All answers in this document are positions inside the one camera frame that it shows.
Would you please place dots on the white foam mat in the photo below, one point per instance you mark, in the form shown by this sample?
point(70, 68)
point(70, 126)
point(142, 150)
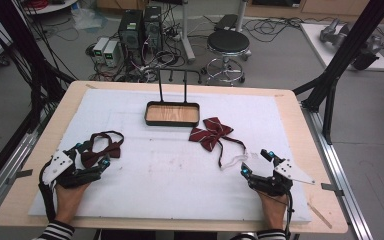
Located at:
point(166, 180)

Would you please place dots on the metal table bracket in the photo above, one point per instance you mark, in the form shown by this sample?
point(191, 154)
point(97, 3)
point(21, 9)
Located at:
point(20, 176)
point(331, 189)

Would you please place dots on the white power supply unit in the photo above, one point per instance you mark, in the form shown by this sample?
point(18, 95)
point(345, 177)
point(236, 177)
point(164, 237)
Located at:
point(100, 48)
point(111, 53)

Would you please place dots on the black rack with wooden tray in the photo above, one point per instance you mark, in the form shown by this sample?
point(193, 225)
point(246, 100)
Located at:
point(172, 114)

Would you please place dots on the person's right hand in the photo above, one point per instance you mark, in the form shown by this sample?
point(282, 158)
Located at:
point(274, 210)

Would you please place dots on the grey and black robot part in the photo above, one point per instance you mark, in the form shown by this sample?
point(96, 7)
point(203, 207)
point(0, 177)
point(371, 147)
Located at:
point(368, 53)

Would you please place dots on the plain dark red bow tie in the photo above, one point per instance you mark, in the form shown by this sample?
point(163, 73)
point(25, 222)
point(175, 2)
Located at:
point(104, 151)

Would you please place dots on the flat black floor device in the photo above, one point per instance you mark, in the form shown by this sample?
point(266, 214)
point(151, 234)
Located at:
point(226, 22)

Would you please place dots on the striped dark red bow tie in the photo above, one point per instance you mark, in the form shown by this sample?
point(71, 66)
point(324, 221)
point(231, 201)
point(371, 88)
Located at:
point(211, 135)

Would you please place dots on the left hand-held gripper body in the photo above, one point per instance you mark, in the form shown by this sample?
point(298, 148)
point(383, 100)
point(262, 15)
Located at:
point(57, 164)

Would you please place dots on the black frame post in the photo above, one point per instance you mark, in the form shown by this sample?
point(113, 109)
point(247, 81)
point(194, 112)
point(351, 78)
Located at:
point(350, 46)
point(20, 43)

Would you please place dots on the person's left hand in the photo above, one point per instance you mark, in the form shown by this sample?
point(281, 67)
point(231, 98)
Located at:
point(69, 203)

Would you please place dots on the white desk leg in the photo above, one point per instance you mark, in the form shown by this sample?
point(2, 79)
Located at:
point(187, 33)

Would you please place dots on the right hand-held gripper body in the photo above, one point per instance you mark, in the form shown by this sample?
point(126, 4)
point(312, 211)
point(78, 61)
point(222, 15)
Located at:
point(280, 176)

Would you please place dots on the clear plastic bag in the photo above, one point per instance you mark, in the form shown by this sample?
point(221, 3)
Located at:
point(88, 18)

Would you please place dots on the thin wooden stick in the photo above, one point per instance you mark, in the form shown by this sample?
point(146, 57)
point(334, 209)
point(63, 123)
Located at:
point(320, 215)

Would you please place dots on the aluminium rail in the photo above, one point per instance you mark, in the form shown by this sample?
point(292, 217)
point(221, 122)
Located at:
point(340, 173)
point(3, 173)

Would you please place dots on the black round stool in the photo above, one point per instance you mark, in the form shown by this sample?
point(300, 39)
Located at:
point(228, 41)

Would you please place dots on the black computer tower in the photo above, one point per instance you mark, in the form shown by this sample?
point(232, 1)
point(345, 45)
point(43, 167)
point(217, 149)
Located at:
point(153, 26)
point(130, 33)

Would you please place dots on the white floor board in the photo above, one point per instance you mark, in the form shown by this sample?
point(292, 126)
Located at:
point(316, 43)

